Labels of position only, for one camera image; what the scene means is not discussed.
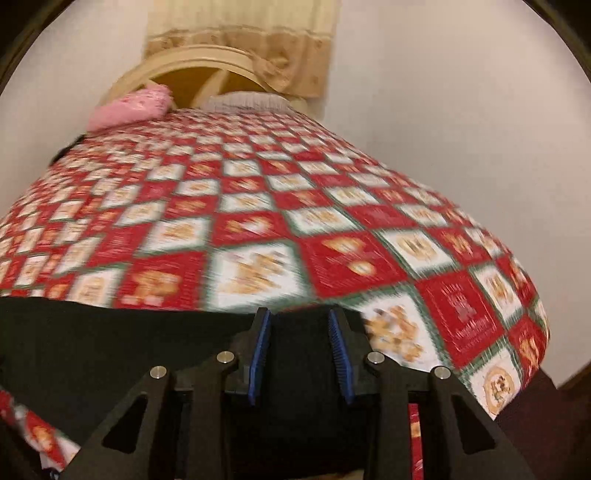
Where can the pink folded blanket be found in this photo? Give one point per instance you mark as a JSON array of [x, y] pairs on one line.
[[145, 104]]

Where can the red teddy bear bedspread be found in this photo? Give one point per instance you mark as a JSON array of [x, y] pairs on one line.
[[233, 212]]

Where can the beige curtain behind headboard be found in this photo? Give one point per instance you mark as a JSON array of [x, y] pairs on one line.
[[290, 41]]

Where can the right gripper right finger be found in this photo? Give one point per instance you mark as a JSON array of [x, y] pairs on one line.
[[458, 438]]

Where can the striped pillow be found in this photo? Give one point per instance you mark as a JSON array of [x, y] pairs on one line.
[[247, 101]]

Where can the cream wooden headboard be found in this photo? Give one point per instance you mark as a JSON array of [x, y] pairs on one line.
[[192, 74]]

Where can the black pants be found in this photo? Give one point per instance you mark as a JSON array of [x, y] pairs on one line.
[[71, 363]]

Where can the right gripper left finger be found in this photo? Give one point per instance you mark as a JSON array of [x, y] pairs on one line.
[[170, 425]]

